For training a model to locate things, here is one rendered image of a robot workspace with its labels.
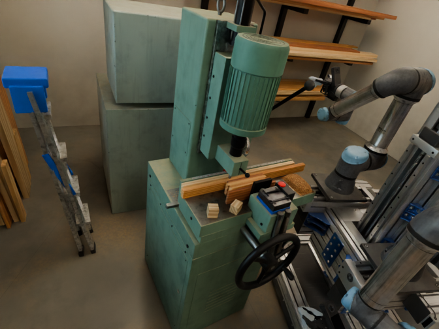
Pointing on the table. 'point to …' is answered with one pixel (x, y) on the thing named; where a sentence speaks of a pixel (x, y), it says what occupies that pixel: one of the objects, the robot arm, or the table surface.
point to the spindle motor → (253, 83)
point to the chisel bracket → (224, 158)
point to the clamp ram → (260, 185)
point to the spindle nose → (237, 145)
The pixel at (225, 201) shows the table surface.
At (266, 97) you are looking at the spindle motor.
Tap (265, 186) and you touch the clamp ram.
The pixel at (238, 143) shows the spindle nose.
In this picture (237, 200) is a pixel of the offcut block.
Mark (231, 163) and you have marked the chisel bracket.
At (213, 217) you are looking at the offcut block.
